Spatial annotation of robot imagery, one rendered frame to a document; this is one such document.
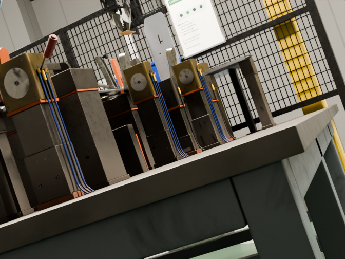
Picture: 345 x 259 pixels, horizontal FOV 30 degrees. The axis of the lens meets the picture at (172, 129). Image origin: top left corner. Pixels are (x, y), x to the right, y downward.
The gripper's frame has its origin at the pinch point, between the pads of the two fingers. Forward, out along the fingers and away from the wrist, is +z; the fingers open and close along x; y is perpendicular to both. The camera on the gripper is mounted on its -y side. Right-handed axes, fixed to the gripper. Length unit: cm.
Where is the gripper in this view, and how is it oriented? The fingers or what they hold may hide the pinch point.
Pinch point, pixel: (126, 29)
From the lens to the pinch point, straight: 264.4
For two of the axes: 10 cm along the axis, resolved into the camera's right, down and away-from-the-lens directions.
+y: -3.9, 1.1, -9.1
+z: 3.3, 9.4, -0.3
